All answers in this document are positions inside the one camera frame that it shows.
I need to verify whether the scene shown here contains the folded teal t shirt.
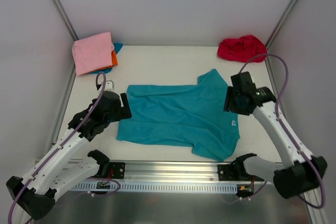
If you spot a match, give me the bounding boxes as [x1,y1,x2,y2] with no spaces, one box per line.
[88,42,124,75]

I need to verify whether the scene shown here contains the folded pink t shirt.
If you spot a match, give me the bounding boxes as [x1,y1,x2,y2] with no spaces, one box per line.
[72,32,114,76]

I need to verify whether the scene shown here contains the aluminium mounting rail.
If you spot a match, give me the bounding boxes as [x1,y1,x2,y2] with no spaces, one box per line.
[34,158,279,182]

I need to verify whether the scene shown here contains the folded orange t shirt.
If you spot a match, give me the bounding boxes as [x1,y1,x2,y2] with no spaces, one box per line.
[91,50,118,74]

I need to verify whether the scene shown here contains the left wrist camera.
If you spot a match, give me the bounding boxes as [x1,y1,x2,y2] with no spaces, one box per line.
[96,80,114,92]

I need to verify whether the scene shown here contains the white slotted cable duct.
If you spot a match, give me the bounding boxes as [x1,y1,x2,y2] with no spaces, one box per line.
[72,180,238,194]

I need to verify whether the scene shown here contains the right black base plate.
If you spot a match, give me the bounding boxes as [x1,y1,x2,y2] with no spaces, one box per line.
[217,163,253,181]

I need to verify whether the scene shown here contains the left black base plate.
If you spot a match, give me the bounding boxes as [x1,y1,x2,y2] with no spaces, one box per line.
[108,162,125,179]

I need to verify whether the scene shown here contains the crumpled red t shirt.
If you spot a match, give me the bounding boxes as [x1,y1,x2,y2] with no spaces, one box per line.
[217,35,267,63]

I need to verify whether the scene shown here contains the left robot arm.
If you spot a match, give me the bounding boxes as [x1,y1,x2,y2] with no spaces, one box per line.
[6,91,132,223]

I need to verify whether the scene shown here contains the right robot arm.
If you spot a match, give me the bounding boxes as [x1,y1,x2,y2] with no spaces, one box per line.
[223,72,328,199]

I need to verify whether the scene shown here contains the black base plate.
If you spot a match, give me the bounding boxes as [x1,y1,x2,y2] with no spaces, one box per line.
[217,163,253,181]
[108,162,125,179]

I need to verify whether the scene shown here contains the left aluminium frame post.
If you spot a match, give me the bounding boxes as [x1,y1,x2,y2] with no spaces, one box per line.
[52,0,78,41]

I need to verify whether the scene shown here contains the teal t shirt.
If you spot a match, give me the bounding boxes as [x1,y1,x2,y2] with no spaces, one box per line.
[117,69,240,162]
[88,42,124,75]

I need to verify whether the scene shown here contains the right aluminium frame post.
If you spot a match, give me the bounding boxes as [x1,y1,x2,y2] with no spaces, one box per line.
[265,0,316,47]

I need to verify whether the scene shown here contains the aluminium frame post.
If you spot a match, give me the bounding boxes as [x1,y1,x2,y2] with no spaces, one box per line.
[52,0,78,41]
[265,0,316,47]

